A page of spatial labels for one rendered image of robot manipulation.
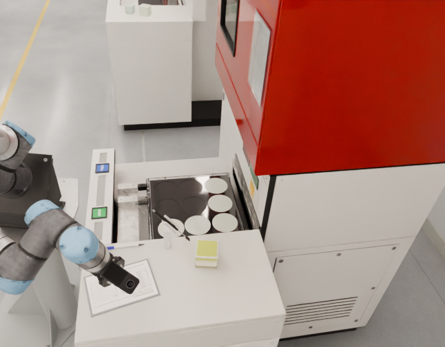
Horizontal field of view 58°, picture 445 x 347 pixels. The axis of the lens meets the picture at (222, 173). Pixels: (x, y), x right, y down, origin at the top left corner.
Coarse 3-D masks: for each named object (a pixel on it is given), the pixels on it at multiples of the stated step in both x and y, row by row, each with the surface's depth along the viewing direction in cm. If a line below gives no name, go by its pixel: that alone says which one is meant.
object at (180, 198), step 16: (208, 176) 179; (224, 176) 180; (160, 192) 170; (176, 192) 171; (192, 192) 171; (208, 192) 172; (224, 192) 172; (160, 208) 163; (176, 208) 164; (192, 208) 164; (208, 208) 165; (240, 224) 159
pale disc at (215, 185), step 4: (208, 180) 177; (212, 180) 177; (216, 180) 178; (220, 180) 178; (224, 180) 178; (208, 184) 176; (212, 184) 176; (216, 184) 176; (220, 184) 176; (224, 184) 176; (208, 188) 174; (212, 188) 174; (216, 188) 174; (220, 188) 174; (224, 188) 174; (212, 192) 172; (216, 192) 172; (220, 192) 172
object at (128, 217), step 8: (120, 208) 164; (128, 208) 165; (136, 208) 165; (120, 216) 161; (128, 216) 161; (136, 216) 162; (120, 224) 158; (128, 224) 158; (136, 224) 158; (120, 232) 155; (128, 232) 155; (136, 232) 155; (120, 240) 152; (128, 240) 152; (136, 240) 152
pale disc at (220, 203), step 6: (210, 198) 169; (216, 198) 169; (222, 198) 169; (228, 198) 170; (210, 204) 166; (216, 204) 166; (222, 204) 167; (228, 204) 167; (216, 210) 164; (222, 210) 164
